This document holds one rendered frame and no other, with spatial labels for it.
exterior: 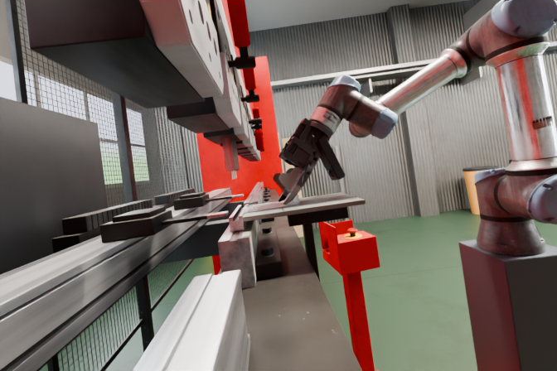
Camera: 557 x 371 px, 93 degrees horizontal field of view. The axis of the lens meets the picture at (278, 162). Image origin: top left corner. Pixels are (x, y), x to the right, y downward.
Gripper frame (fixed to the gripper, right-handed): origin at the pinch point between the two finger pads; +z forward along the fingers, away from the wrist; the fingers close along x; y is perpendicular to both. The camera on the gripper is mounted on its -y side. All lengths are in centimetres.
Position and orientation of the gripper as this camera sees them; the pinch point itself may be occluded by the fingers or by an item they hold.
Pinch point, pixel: (286, 199)
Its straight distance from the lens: 66.1
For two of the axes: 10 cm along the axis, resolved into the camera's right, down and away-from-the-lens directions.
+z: -5.2, 8.4, -1.4
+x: 1.9, -0.5, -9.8
